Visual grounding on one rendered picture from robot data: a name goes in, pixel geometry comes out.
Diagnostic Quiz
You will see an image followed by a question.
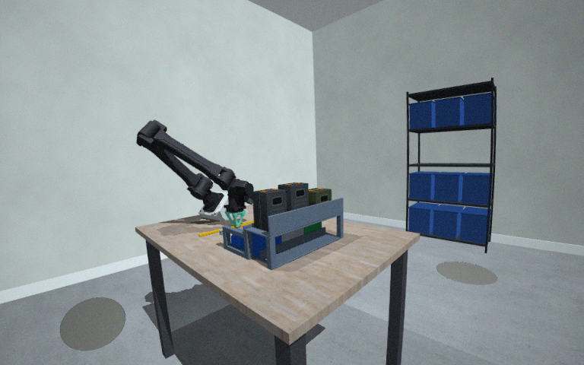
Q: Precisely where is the green open bin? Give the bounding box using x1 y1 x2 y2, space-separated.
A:
303 222 322 234

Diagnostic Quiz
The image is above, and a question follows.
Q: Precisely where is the dark grey case with orange latches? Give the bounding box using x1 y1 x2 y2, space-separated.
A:
252 189 287 231
278 182 309 211

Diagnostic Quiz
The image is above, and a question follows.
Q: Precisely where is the grey open bin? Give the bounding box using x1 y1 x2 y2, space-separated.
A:
281 228 304 242

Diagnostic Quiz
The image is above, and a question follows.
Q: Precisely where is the olive green case with orange latches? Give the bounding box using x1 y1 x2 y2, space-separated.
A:
309 188 332 206

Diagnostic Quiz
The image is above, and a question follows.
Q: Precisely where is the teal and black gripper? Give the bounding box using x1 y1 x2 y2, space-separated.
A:
224 195 246 227

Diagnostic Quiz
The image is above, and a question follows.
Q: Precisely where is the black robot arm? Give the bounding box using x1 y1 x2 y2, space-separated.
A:
136 120 254 212

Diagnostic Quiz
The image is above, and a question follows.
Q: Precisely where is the blue bin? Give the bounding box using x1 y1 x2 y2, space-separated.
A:
231 233 282 258

